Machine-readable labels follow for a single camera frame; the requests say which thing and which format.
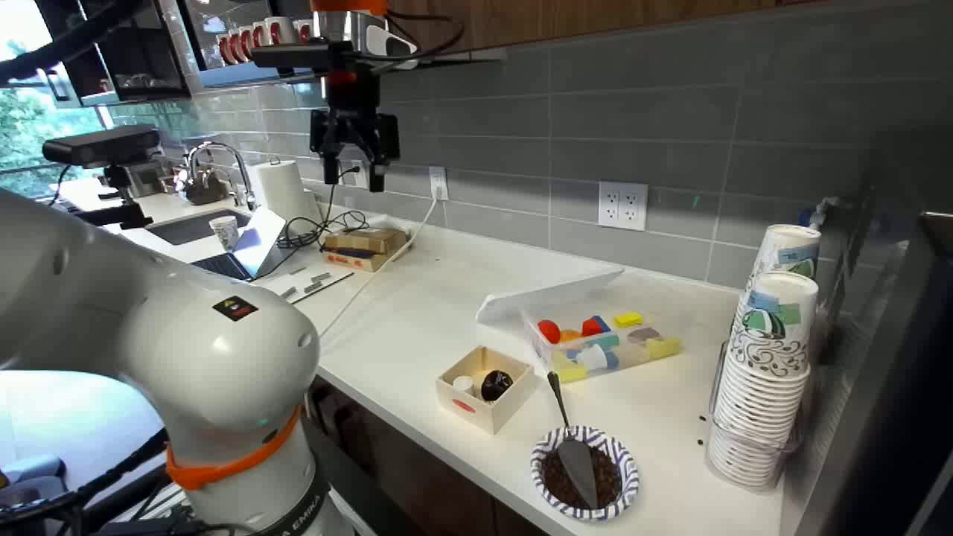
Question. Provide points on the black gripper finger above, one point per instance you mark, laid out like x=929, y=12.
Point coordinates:
x=377, y=169
x=330, y=163

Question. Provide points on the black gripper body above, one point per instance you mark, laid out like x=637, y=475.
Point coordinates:
x=353, y=104

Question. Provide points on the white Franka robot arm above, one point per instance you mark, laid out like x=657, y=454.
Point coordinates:
x=196, y=367

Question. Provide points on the blue patterned paper bowl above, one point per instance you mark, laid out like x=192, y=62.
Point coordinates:
x=584, y=500

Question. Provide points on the wooden tray with items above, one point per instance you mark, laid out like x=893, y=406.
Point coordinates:
x=365, y=245

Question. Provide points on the red and white mug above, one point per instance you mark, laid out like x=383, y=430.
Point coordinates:
x=253, y=35
x=231, y=46
x=278, y=29

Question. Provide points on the open laptop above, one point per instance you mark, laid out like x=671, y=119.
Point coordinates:
x=253, y=247

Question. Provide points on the metal sink faucet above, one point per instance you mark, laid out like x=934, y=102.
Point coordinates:
x=211, y=180

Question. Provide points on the grey pens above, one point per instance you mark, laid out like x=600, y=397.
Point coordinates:
x=316, y=283

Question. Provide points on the white round object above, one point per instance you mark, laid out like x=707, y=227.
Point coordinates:
x=463, y=382

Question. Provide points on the red toy ball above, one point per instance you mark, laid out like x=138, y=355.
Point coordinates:
x=549, y=332

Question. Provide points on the small wooden box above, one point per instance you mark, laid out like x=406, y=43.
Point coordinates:
x=482, y=388

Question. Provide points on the black round object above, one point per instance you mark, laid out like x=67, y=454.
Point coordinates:
x=494, y=385

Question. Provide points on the orange toy ball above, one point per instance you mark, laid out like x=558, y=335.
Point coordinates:
x=570, y=336

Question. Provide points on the wooden upper cabinet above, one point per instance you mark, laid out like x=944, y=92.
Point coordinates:
x=613, y=17

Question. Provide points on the yellow toy block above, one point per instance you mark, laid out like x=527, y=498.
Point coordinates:
x=630, y=320
x=566, y=369
x=666, y=347

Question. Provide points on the clear plastic toy container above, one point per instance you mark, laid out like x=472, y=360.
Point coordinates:
x=612, y=347

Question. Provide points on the metal spoon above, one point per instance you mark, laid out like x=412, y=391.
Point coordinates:
x=572, y=451

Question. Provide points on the brown coffee beans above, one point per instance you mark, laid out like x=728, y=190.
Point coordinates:
x=558, y=482

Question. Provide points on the patterned paper cup stack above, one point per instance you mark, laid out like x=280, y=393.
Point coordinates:
x=761, y=397
x=789, y=247

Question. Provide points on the dark coffee machine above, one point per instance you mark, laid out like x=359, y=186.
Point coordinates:
x=883, y=375

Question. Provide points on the white wall outlet with plug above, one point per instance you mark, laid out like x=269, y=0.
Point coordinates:
x=435, y=186

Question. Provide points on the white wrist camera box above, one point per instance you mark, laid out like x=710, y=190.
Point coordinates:
x=389, y=35

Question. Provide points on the grey wall shelf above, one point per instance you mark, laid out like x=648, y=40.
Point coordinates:
x=249, y=73

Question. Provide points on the black camera on stand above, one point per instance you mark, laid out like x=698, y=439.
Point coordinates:
x=98, y=146

